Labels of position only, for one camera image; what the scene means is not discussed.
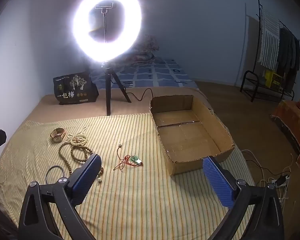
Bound white bead necklace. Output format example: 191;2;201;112
66;127;87;142

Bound grey bangle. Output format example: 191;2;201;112
45;165;65;184

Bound orange patterned cloth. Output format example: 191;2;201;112
271;100;300;153

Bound white cables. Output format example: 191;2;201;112
241;149;298;205

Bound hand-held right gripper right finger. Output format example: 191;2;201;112
202;156;284;240

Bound dark hanging clothes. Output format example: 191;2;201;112
276;26;300;93

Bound white ring light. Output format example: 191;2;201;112
72;0;142;63

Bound white power strip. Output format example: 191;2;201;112
267;174;291;188

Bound yellow box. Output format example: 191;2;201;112
264;70;283;89

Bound black tripod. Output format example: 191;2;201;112
100;61;132;116

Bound green pendant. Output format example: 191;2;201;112
114;143;143;172

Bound cream bead bracelet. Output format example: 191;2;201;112
70;135;88;146

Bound brown bead necklace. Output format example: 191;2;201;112
58;141;104;183

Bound black gift box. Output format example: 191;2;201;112
53;71;99;105

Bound gold wristwatch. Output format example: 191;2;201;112
50;128;66;143

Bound floral quilt bundle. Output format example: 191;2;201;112
125;35;160;64

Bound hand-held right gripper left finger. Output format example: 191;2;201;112
18;154;102;240

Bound black power cable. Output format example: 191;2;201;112
112;80;154;103

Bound tan bed sheet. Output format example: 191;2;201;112
27;86;230;137

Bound phone holder on pole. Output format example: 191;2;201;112
95;2;115;43

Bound white striped towel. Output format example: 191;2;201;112
257;7;280;69

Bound yellow striped cloth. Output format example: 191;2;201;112
0;112;255;240

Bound blue patterned blanket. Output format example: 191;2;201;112
90;56;199;89

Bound black clothes rack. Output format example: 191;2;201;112
241;0;300;103

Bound cardboard box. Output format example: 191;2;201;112
149;95;235;176

